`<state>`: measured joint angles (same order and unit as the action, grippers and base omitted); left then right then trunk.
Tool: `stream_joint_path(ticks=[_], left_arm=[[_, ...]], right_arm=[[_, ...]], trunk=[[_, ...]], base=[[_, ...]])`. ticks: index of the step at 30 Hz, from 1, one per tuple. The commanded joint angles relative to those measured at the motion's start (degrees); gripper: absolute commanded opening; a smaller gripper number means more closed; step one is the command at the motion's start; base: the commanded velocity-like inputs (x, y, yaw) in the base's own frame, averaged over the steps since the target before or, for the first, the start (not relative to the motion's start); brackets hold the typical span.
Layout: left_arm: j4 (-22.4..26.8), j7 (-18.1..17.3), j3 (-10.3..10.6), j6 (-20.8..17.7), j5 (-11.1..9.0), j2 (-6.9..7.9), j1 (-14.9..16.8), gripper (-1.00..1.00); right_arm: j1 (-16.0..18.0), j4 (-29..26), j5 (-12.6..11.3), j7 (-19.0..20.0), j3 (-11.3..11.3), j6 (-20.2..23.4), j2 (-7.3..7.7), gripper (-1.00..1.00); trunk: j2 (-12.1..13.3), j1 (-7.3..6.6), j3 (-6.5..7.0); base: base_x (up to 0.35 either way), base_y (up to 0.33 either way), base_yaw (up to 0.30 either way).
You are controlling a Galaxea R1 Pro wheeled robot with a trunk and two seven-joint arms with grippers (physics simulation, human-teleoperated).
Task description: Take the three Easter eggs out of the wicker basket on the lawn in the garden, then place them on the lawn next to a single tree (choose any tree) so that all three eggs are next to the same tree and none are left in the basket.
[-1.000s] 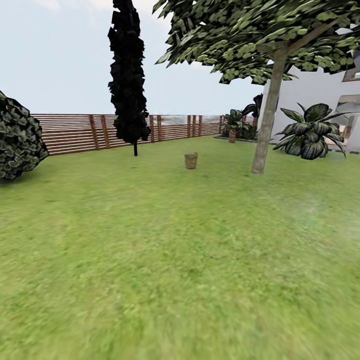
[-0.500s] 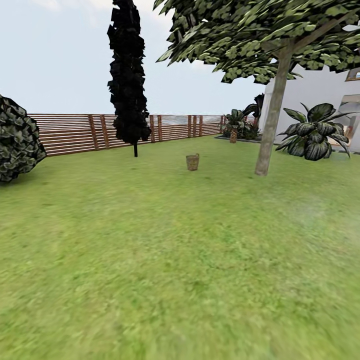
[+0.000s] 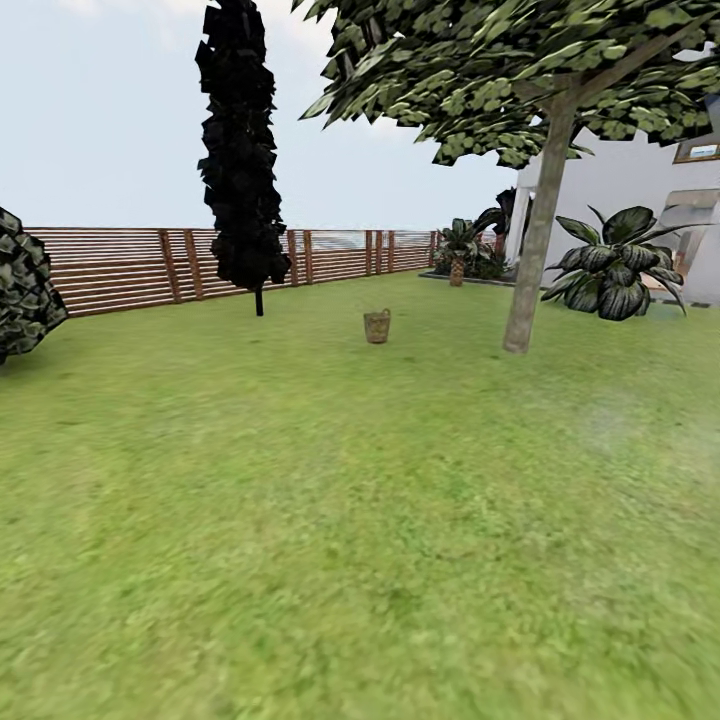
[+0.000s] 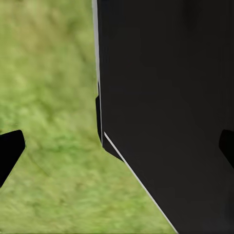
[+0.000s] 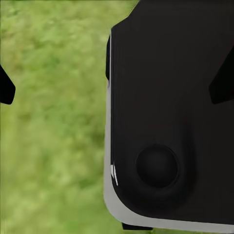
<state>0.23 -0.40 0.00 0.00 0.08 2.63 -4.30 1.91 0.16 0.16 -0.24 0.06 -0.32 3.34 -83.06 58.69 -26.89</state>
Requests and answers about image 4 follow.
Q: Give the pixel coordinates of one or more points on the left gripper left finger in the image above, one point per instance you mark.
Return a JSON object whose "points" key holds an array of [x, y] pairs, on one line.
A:
{"points": [[12, 145]]}

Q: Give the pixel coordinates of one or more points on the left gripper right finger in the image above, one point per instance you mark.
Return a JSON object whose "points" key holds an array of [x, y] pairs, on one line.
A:
{"points": [[226, 145]]}

